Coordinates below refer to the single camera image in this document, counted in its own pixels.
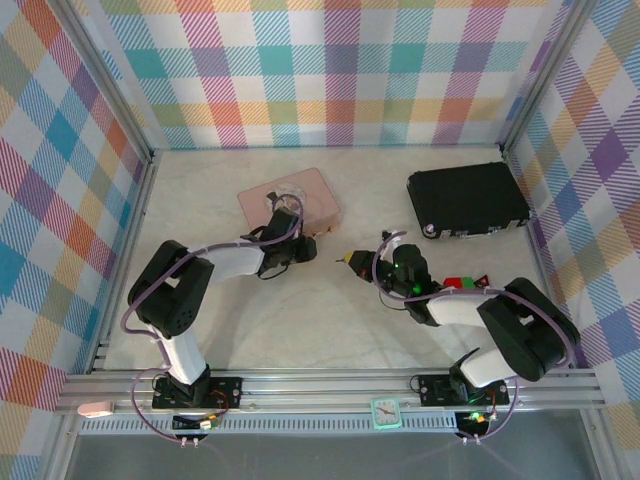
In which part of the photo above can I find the black hard case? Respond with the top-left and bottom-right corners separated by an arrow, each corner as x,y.
405,162 -> 531,242

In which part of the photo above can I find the grey slotted cable duct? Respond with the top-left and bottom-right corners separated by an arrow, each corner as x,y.
79,413 -> 459,434

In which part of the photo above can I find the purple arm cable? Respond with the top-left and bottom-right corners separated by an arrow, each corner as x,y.
122,193 -> 307,445
372,234 -> 582,445

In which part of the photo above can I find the pink tin box with couple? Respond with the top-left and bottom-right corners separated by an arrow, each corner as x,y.
236,167 -> 345,238

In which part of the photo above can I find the pink oblong block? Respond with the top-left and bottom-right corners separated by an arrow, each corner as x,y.
77,401 -> 115,419

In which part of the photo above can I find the aluminium front rail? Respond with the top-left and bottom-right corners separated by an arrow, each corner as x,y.
54,368 -> 607,414

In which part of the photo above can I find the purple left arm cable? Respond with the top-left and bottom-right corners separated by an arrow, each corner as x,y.
122,193 -> 307,445

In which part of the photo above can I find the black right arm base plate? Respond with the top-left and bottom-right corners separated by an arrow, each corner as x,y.
417,373 -> 511,407

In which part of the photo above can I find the small green square clock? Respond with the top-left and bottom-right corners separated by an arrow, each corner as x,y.
369,396 -> 403,430

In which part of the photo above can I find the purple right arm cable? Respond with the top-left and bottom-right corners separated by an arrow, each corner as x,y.
372,234 -> 582,445

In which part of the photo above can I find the aluminium side rail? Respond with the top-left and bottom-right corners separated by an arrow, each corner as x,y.
502,149 -> 574,370
89,152 -> 159,374

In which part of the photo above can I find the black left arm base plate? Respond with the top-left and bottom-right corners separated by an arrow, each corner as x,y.
151,375 -> 245,412

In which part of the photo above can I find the aluminium frame post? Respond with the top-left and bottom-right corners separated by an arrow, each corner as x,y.
499,0 -> 599,154
49,0 -> 156,159

